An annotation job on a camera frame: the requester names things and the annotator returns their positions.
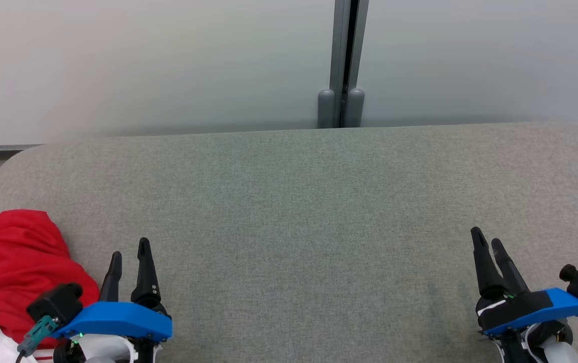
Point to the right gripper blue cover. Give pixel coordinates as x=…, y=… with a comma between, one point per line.
x=525, y=310

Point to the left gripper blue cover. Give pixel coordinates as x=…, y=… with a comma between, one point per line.
x=117, y=320

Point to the red basketball shorts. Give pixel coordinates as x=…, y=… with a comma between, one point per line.
x=16, y=267

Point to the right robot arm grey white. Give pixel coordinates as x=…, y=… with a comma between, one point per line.
x=558, y=353

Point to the grey fabric sofa seat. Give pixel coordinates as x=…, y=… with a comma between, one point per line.
x=299, y=212

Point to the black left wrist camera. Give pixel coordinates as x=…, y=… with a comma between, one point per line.
x=57, y=302

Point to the grey floor rail strip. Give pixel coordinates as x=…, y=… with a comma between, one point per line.
x=9, y=147

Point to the grey cylinder post cover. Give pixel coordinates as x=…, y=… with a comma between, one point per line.
x=355, y=108
x=326, y=108

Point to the grey metal partition post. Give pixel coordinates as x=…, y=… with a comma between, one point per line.
x=349, y=45

